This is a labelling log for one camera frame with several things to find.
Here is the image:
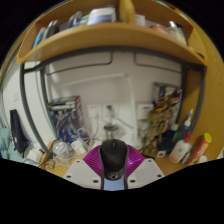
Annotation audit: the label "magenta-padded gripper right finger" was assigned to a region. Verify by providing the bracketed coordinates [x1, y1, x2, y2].
[123, 146, 165, 189]

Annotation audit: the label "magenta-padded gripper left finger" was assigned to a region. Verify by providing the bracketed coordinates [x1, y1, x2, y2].
[63, 146, 105, 190]

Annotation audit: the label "black computer mouse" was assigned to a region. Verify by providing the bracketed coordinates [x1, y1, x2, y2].
[99, 139, 129, 182]

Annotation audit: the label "white plug charger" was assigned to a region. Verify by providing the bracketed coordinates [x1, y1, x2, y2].
[70, 138, 88, 155]

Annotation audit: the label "clear plastic jar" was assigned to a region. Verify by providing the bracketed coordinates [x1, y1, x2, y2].
[52, 139, 70, 159]

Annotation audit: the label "dark green box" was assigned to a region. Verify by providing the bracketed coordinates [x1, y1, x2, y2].
[158, 138, 174, 154]

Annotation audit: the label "white red-capped lotion bottle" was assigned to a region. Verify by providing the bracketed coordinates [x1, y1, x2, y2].
[168, 131, 193, 164]

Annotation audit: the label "dark white-nozzle spray bottle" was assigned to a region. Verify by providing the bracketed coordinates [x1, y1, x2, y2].
[173, 108, 195, 143]

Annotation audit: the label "red chips tube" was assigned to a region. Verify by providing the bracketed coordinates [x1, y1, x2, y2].
[186, 132, 213, 166]

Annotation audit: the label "blue robot model box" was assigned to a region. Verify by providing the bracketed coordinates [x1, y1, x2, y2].
[47, 95, 86, 144]

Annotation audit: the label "black hanging pouch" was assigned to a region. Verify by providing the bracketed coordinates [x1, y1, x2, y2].
[9, 109, 26, 154]

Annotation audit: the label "teal cloth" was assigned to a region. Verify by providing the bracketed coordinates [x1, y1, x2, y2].
[0, 128, 18, 161]

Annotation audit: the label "colourful printed box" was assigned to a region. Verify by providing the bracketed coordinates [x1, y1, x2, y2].
[151, 82, 184, 134]

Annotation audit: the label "wooden shelf unit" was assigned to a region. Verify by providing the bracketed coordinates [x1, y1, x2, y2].
[16, 0, 209, 66]

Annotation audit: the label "white blue-marked wall plate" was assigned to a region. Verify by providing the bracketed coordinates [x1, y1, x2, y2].
[136, 103, 154, 120]

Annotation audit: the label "white wall socket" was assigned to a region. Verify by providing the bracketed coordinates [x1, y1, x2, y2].
[101, 103, 118, 118]
[86, 103, 102, 119]

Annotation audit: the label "grey metal desk frame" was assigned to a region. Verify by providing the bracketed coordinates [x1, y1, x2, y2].
[19, 46, 204, 158]

